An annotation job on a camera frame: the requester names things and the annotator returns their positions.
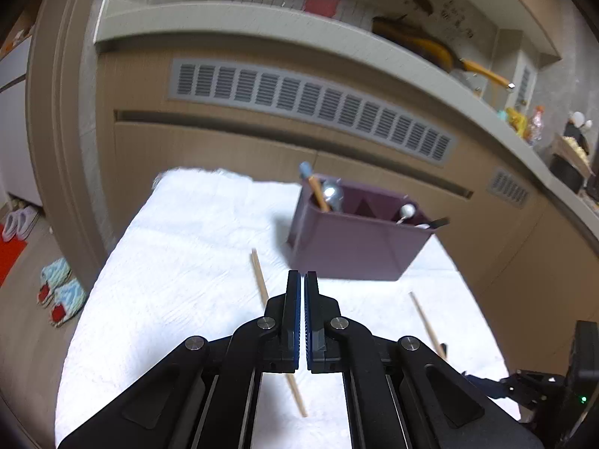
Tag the cartoon boy wall sticker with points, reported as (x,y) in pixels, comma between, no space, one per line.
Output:
(418,2)

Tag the long grey vent grille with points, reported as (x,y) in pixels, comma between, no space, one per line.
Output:
(304,98)

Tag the wooden kitchen cabinet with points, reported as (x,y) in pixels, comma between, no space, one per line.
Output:
(210,149)

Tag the brown wooden spoon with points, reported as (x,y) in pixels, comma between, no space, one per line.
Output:
(319,194)

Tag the purple plastic utensil holder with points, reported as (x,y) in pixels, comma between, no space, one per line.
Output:
(351,248)

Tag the blue-grey silicone spatula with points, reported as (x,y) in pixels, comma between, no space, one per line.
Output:
(306,169)

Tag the white wall box with louvres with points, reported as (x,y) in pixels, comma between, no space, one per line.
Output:
(523,79)

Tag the white quilted towel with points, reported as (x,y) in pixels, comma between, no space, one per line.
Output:
(187,290)

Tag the grey slipper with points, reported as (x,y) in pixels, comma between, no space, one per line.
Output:
(29,220)
(11,224)

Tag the upper wall cabinet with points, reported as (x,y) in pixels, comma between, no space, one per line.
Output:
(524,9)

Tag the clear bottle with orange cap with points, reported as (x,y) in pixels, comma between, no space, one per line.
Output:
(536,124)

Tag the white shelf cabinet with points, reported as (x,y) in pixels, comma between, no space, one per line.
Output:
(14,103)

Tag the wooden chopstick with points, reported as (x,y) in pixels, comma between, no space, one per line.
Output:
(423,318)
(259,276)

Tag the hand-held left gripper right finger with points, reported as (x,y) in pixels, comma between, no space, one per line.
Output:
(309,318)

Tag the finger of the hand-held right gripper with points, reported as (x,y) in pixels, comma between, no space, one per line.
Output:
(442,351)
(486,386)

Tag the red floor mat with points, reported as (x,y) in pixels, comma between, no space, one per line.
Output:
(9,257)

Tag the black pot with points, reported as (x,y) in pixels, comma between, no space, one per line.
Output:
(565,173)

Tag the pile of small packets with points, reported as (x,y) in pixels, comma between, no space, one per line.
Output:
(14,39)

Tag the beige kitchen countertop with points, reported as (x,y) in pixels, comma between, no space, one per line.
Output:
(234,18)

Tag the short grey vent grille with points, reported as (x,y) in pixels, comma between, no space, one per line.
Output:
(507,187)

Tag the dark metal spoon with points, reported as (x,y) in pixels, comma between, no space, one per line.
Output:
(333,195)

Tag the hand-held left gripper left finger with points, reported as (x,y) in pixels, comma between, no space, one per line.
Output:
(295,318)

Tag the yellow food package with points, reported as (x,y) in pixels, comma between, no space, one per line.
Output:
(516,120)

